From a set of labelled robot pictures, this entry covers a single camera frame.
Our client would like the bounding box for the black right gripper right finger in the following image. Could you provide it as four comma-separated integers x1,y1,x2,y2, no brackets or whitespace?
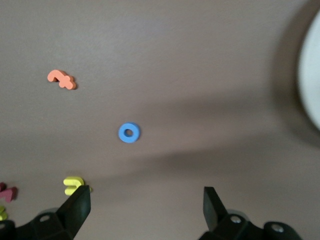
198,186,304,240

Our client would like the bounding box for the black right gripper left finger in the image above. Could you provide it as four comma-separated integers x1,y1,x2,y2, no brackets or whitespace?
0,185,92,240

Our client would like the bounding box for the blue foam letter o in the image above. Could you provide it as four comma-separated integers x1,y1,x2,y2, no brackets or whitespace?
117,121,141,144

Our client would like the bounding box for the brown table cover sheet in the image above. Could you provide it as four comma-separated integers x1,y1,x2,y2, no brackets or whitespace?
0,0,320,240

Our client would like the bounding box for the magenta letter h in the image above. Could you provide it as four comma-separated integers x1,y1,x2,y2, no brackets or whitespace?
0,182,19,203

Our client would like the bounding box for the orange foam letter t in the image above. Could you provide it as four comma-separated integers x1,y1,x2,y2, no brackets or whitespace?
46,69,77,90

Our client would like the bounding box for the yellow foam letter h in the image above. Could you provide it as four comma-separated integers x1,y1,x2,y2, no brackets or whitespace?
63,176,92,196

